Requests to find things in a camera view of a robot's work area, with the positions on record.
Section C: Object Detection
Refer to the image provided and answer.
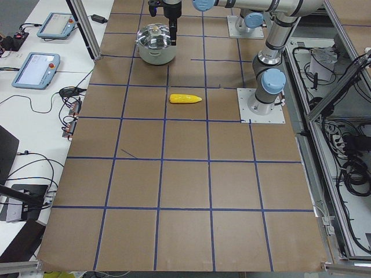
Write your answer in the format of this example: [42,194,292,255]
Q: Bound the upper blue teach pendant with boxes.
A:
[37,12,76,39]

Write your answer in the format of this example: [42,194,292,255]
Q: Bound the yellow corn cob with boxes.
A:
[169,94,202,104]

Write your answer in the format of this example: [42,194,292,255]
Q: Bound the blue teach pendant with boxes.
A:
[12,52,60,90]
[37,12,76,39]

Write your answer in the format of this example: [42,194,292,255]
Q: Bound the aluminium frame post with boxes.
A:
[66,0,101,61]

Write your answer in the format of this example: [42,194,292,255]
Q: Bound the small electronics board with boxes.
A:
[2,29,29,52]

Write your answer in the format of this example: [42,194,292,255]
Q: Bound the black tripod leg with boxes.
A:
[1,184,48,206]

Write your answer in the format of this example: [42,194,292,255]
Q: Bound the pale green cooking pot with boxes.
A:
[135,24,177,65]

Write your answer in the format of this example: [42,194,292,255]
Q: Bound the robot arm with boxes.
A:
[192,1,323,116]
[156,1,264,46]

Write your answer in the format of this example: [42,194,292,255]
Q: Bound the coiled black cables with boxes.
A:
[333,136,371,203]

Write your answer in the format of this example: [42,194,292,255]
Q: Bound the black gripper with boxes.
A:
[162,0,182,46]

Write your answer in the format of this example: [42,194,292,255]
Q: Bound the glass pot lid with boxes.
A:
[136,23,171,50]

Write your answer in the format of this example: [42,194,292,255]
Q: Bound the black power adapter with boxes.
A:
[91,14,108,24]

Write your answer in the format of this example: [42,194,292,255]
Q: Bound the lower blue teach pendant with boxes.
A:
[12,52,60,90]

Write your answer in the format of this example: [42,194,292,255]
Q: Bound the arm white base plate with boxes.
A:
[227,16,264,39]
[237,88,285,124]

